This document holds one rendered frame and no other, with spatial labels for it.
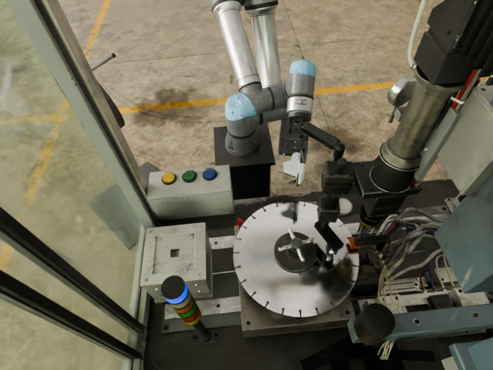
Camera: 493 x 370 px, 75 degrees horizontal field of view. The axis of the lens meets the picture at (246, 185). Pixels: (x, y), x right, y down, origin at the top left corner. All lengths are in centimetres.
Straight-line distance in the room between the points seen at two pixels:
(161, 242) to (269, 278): 35
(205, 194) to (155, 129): 169
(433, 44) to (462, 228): 28
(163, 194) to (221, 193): 19
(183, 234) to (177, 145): 160
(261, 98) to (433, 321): 72
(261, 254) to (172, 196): 38
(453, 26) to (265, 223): 64
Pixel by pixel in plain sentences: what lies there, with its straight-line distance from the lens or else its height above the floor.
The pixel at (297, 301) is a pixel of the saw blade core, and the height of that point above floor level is 95.
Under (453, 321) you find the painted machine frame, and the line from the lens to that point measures 81.
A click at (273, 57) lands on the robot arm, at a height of 110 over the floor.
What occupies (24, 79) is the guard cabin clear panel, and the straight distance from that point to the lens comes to 66.
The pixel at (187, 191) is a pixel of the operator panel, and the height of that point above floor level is 90.
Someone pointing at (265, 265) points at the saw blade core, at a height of 95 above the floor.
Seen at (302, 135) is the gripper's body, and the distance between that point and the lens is 92.
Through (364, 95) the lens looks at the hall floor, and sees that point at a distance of 298.
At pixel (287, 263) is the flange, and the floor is 96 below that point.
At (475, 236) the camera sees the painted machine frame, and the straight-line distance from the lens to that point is 58.
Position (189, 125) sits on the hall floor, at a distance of 267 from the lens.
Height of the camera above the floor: 174
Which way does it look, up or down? 53 degrees down
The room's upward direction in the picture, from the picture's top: 5 degrees counter-clockwise
